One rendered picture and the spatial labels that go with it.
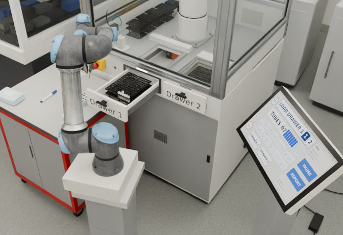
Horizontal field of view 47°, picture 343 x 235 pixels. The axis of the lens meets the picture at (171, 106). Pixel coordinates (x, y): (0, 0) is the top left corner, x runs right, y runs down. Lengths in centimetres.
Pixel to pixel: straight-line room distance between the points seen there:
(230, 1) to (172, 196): 153
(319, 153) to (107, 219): 109
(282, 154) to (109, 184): 78
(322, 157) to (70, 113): 106
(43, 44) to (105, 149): 129
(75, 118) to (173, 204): 130
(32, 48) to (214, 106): 132
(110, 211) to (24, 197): 111
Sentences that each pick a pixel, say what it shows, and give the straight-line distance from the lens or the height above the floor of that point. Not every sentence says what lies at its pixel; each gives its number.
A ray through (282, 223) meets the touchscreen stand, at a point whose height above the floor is 61.
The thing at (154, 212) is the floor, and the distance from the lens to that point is 283.
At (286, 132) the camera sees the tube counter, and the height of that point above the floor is 111.
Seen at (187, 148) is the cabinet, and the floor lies 48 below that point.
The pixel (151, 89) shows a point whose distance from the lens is 237.
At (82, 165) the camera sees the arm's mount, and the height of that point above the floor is 84.
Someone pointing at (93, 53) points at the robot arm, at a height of 141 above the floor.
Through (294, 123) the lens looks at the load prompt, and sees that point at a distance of 180.
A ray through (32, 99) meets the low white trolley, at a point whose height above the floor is 76.
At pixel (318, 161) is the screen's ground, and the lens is 167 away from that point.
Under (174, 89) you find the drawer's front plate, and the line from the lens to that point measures 233.
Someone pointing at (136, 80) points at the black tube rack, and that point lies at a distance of 242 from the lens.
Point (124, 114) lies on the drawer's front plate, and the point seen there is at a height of 87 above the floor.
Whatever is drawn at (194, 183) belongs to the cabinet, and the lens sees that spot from 276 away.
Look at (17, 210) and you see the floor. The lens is 300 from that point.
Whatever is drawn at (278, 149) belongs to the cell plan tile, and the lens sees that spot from 180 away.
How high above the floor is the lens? 225
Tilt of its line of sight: 38 degrees down
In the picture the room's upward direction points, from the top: 2 degrees clockwise
